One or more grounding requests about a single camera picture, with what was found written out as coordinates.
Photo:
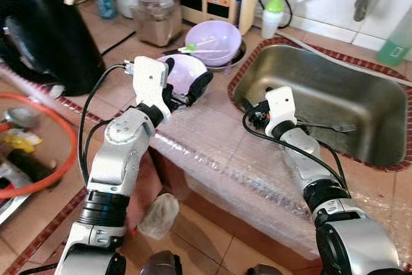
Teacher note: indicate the steel spoon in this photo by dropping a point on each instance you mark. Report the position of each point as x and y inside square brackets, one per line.
[19, 117]

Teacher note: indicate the steel kitchen sink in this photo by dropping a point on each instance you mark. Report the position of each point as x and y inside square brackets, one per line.
[347, 94]

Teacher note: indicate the yellow packet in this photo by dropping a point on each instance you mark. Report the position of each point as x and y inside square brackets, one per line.
[19, 141]

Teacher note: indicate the clear bottle green liquid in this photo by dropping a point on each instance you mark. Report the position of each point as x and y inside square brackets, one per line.
[389, 53]

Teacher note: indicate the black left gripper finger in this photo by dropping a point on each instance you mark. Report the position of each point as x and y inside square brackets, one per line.
[167, 66]
[201, 87]

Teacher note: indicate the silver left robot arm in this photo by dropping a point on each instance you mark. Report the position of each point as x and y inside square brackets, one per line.
[122, 152]

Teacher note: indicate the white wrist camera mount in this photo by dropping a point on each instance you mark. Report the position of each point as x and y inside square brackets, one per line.
[149, 85]
[281, 104]

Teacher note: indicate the black bottle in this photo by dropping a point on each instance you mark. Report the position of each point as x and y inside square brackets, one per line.
[29, 165]

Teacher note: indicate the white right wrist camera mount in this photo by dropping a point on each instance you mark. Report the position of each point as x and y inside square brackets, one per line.
[281, 104]

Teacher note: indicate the grey robot left leg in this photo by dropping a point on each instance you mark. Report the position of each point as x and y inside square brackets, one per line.
[161, 265]

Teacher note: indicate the white plastic bag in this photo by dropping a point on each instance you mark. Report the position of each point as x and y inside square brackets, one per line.
[158, 217]

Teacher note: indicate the maroon kitchen cabinet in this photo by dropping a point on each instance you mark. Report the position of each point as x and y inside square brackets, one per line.
[149, 181]

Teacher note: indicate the blue green white brush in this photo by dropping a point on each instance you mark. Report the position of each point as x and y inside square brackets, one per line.
[190, 48]

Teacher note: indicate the clear bubble wrap sheet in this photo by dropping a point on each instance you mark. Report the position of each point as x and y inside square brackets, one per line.
[244, 185]

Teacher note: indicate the steel bowl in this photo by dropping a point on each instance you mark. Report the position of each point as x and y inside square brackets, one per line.
[236, 62]

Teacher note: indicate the black electric kettle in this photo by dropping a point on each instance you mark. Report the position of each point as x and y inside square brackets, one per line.
[45, 37]

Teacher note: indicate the white bottle green cap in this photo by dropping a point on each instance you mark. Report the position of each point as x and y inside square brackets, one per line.
[272, 24]

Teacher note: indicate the steel fork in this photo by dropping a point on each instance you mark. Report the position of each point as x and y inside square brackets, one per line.
[344, 127]

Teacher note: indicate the clear blender jar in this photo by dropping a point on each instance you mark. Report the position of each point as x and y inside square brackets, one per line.
[158, 24]

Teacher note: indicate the purple plastic bowl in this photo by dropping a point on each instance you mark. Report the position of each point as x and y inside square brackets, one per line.
[187, 72]
[215, 33]

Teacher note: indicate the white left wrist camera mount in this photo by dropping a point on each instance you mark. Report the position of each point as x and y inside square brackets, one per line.
[149, 85]

